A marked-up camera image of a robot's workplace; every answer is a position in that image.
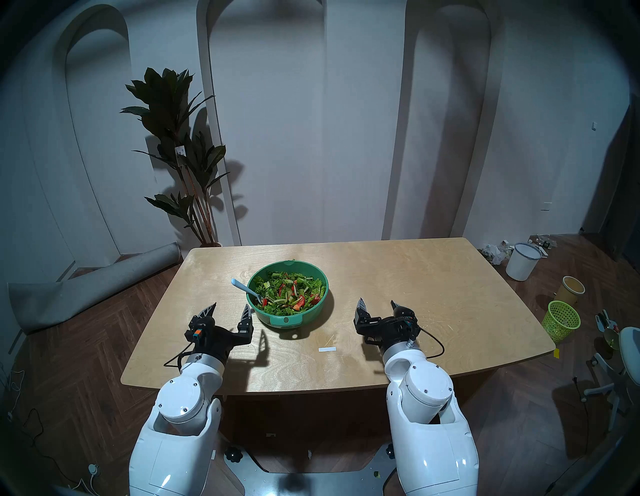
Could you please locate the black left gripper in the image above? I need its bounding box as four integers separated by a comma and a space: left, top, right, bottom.
189, 302, 254, 363

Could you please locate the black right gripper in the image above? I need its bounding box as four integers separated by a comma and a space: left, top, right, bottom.
354, 298, 420, 352

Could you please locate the light blue spoon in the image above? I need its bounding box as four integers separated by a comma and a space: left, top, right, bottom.
231, 278, 265, 306

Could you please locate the green salad bowl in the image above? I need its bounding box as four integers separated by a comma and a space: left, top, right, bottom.
246, 259, 330, 330

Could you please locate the chopped vegetable salad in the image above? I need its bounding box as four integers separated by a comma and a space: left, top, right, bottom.
252, 271, 326, 316

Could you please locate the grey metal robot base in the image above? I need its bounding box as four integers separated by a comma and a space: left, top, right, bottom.
223, 442, 401, 496

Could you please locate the crumpled white trash pile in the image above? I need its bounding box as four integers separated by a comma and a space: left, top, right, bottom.
479, 240, 516, 265

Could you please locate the rolled grey carpet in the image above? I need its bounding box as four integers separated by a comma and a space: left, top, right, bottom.
7, 242, 182, 335

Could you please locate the white bucket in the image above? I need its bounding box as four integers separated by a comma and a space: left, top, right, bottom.
505, 243, 543, 282

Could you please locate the green mesh basket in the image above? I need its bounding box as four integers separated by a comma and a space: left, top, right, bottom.
542, 300, 581, 344

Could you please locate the yellow paper cup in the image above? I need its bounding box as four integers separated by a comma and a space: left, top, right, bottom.
555, 276, 586, 305

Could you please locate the tall potted plant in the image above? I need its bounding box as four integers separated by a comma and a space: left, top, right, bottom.
120, 67, 231, 249

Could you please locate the green and white floor clutter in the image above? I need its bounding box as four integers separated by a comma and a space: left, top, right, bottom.
595, 310, 622, 351

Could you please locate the white office chair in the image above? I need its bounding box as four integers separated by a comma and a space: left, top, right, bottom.
582, 326, 640, 431

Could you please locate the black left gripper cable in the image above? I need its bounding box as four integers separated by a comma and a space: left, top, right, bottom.
164, 340, 197, 372

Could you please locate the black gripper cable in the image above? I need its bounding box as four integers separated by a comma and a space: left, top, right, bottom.
164, 340, 197, 372
417, 327, 446, 360

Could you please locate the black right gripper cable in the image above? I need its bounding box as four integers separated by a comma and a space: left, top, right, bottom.
417, 327, 446, 360

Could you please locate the black floor cable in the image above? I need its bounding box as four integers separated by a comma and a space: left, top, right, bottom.
9, 407, 68, 476

